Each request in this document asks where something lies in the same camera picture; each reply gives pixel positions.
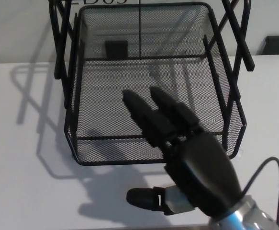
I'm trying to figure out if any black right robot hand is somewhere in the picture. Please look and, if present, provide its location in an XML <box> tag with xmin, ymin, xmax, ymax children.
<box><xmin>121</xmin><ymin>85</ymin><xmax>246</xmax><ymax>220</ymax></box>

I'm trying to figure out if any black mesh file tray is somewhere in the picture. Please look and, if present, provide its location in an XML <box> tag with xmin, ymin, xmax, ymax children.
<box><xmin>64</xmin><ymin>1</ymin><xmax>247</xmax><ymax>167</ymax></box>

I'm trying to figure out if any black wire tray rack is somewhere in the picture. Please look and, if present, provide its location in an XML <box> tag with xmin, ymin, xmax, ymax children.
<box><xmin>47</xmin><ymin>0</ymin><xmax>255</xmax><ymax>154</ymax></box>

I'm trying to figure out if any black wall bracket right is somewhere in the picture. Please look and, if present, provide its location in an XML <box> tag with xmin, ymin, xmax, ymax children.
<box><xmin>264</xmin><ymin>35</ymin><xmax>279</xmax><ymax>56</ymax></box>

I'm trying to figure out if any black wall bracket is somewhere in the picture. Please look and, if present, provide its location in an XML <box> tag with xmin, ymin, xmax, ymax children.
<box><xmin>264</xmin><ymin>35</ymin><xmax>279</xmax><ymax>56</ymax></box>
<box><xmin>104</xmin><ymin>40</ymin><xmax>129</xmax><ymax>59</ymax></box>

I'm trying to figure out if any black wall bracket centre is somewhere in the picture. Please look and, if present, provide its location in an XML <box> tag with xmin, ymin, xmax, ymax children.
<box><xmin>104</xmin><ymin>40</ymin><xmax>129</xmax><ymax>59</ymax></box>

